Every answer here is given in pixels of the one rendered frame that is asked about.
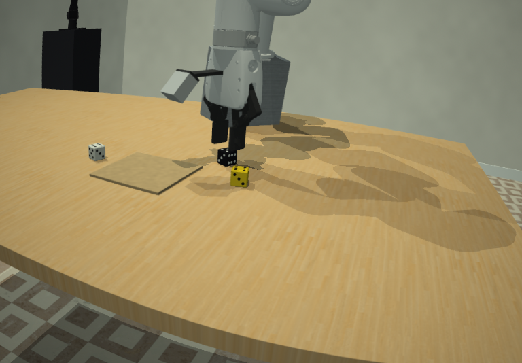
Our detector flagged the yellow die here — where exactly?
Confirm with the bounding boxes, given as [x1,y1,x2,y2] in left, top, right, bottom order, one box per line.
[230,166,249,187]

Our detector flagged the white die with black pips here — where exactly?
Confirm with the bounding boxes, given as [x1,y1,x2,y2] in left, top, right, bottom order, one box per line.
[88,143,105,161]

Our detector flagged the tan fabric mat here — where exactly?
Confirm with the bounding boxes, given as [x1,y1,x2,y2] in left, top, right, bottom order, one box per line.
[90,152,203,195]

